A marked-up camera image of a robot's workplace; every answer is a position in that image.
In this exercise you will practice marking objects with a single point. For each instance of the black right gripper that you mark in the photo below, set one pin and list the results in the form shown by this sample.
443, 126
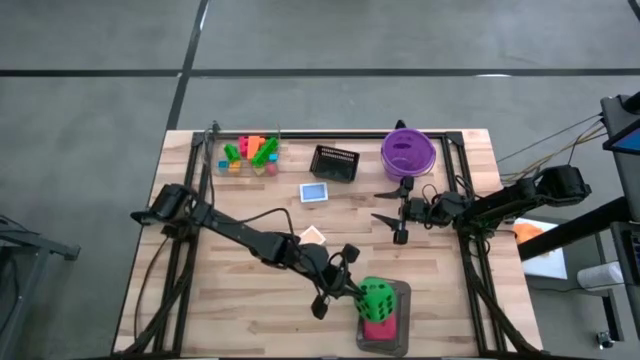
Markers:
422, 211

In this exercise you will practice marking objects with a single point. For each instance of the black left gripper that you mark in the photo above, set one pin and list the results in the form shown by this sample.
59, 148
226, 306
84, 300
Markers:
330, 272

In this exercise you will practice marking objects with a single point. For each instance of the green foam die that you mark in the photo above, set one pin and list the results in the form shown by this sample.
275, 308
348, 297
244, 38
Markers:
376, 299

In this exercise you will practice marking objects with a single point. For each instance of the pink foam die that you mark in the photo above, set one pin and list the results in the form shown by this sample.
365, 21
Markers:
380, 330

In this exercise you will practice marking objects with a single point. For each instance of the orange card box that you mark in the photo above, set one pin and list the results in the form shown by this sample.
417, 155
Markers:
313, 234

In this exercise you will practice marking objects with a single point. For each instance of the blue card box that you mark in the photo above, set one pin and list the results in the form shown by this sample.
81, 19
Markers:
314, 192

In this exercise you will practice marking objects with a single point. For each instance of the small pink toy cube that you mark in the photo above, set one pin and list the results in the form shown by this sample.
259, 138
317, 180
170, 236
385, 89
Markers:
271, 169

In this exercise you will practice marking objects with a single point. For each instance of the small yellow toy block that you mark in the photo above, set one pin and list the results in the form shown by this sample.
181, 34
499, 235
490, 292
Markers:
259, 170

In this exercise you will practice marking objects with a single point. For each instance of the long green toy block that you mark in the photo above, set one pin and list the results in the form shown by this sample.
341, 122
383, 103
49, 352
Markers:
265, 151

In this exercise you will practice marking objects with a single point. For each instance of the orange toy block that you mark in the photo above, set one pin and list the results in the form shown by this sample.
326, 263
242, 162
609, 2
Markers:
253, 146

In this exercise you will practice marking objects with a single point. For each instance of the pink two-stud toy block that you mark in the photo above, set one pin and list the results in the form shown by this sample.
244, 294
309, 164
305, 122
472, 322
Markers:
243, 145

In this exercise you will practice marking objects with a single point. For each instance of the yellow-orange toy block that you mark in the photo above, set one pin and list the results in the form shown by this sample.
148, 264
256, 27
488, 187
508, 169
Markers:
235, 166

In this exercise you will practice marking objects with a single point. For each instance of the small green toy block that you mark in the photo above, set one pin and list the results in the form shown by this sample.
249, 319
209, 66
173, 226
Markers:
231, 152

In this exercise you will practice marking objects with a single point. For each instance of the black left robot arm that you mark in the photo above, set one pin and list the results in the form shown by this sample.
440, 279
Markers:
240, 232

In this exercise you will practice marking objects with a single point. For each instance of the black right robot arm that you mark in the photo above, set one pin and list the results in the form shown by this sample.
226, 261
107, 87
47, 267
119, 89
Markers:
500, 202

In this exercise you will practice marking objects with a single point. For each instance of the purple plastic bucket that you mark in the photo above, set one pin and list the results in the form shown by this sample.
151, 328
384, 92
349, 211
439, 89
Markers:
407, 155

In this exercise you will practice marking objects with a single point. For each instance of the grey translucent plastic bin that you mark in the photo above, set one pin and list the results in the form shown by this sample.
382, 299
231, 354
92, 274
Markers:
369, 348

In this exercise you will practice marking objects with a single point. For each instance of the black slotted plastic basket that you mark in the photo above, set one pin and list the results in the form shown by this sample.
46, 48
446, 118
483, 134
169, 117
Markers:
335, 164

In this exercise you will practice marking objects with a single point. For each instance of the black clamp on table edge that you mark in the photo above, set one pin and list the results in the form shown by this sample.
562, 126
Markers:
400, 124

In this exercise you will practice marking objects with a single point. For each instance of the orange object on sheet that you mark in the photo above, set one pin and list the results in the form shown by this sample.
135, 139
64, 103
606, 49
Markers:
528, 233

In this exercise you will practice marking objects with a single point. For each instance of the white paper sheet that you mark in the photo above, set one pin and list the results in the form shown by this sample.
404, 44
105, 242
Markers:
547, 265

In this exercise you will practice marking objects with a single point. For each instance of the black diagonal beam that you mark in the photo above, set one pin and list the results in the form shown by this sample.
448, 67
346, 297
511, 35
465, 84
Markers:
575, 231

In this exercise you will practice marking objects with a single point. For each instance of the clear plastic bin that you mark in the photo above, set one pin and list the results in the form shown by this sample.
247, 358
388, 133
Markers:
212, 150

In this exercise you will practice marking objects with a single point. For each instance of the small grey clip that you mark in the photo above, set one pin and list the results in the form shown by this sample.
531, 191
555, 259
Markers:
216, 126

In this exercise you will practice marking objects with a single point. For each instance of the white paper roll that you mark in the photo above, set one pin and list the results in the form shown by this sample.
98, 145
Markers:
600, 276

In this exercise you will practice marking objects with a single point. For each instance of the black equipment stand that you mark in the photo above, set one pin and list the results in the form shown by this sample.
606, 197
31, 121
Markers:
625, 175

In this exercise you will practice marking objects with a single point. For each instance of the blue lit screen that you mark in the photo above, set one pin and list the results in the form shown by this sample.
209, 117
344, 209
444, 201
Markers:
631, 142

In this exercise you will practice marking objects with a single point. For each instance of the small black caster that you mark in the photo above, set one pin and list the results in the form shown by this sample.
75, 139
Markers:
605, 340

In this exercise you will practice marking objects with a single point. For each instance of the black aluminium table frame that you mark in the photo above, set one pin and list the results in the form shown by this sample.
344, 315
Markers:
325, 135

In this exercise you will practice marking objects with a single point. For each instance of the grey metal cart frame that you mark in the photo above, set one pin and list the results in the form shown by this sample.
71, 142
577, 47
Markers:
30, 242

